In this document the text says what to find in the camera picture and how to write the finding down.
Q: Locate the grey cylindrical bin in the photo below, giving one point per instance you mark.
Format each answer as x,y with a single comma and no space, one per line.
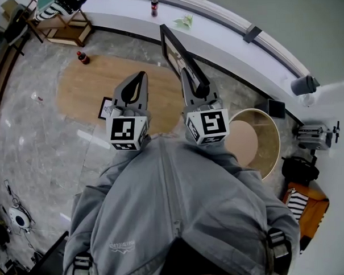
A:
303,85

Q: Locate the black chair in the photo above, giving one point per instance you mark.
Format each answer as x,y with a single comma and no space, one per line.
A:
15,31

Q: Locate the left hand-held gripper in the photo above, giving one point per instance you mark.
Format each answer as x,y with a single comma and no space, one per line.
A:
123,132

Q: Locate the person's left forearm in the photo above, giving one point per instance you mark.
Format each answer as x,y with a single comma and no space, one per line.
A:
125,167

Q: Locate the dark soda bottle red cap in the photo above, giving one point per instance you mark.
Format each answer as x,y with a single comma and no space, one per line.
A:
83,58
154,6

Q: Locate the black window divider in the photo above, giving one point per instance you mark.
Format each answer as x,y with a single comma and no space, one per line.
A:
251,33

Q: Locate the grey roller blind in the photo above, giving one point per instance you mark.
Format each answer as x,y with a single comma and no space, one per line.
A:
283,21

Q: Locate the white round device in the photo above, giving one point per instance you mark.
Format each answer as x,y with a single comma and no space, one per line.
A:
19,218

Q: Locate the black monitor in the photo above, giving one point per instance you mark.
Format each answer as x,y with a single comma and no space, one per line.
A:
49,267

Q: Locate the round white wooden side table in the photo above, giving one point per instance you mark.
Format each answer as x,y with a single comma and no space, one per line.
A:
243,139

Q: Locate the small white cup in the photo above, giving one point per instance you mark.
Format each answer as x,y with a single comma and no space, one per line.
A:
307,99

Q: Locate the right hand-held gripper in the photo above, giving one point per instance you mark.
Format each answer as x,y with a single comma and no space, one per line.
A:
211,126

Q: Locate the small black picture frame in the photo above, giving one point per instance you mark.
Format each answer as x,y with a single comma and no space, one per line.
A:
104,110

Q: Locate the person in white shirt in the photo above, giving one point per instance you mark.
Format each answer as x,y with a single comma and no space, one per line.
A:
169,214

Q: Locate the black white striped blanket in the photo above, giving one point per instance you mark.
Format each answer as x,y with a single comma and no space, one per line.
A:
55,8

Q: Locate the large black picture frame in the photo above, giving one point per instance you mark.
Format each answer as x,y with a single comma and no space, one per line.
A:
171,55

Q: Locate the wooden shelf rack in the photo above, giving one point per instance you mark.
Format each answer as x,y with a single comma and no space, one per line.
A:
67,30

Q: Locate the black flat panel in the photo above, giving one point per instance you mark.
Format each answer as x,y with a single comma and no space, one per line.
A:
274,108

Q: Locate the black white striped cushion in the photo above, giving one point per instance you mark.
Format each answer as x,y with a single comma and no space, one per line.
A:
297,204

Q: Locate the person's right forearm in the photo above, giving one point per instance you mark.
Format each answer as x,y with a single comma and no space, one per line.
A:
230,163

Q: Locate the black bag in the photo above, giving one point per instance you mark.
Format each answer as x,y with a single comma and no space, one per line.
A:
300,169

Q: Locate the wooden coffee table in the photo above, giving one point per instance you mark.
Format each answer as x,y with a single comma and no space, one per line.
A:
101,80

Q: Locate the white window ledge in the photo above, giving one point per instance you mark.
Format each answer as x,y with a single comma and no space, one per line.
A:
121,8

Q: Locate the orange armchair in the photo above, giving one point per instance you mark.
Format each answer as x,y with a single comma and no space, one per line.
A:
314,213

